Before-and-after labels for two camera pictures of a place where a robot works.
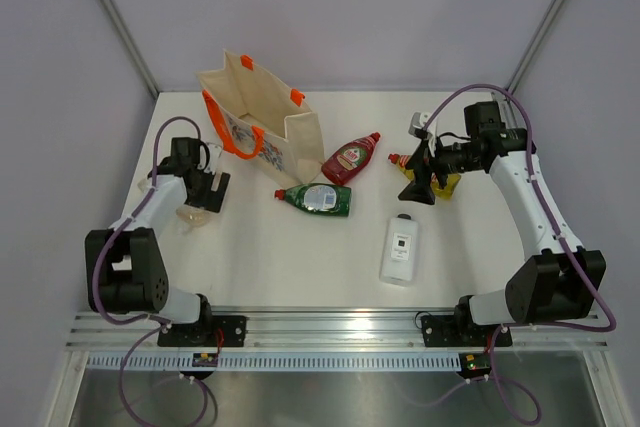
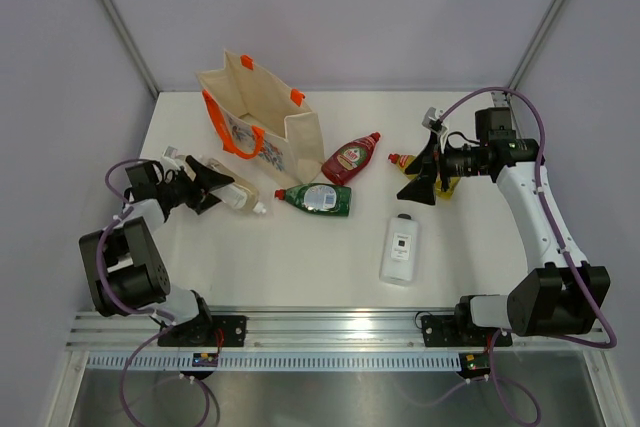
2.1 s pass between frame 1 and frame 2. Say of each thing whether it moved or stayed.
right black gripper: stayed
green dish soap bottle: stayed
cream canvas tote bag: stayed
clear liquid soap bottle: moved
